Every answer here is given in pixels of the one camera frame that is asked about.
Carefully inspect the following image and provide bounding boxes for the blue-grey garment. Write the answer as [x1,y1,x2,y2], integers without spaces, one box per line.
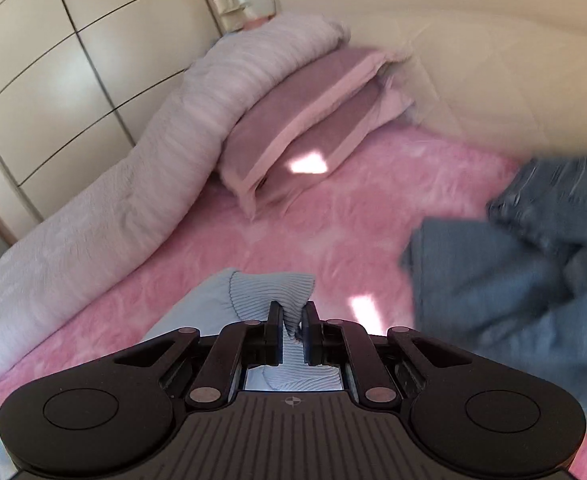
[400,216,587,433]

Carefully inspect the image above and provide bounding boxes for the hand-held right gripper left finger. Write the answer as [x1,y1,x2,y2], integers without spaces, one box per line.
[114,301,285,410]

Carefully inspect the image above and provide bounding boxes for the blue denim jeans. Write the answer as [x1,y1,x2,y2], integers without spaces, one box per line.
[487,151,587,263]

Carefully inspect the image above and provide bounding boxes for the white padded headboard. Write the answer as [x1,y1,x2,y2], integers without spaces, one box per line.
[348,9,587,158]

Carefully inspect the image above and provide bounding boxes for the pink fluffy blanket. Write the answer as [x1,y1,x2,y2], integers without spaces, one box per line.
[0,125,587,480]

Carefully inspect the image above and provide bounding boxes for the light blue knit sweater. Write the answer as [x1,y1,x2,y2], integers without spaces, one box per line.
[140,268,347,392]

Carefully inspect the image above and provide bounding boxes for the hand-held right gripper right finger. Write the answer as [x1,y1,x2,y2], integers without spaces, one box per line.
[301,301,475,406]

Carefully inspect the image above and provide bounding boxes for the cream wardrobe with sliding doors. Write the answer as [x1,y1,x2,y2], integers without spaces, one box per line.
[0,0,226,248]

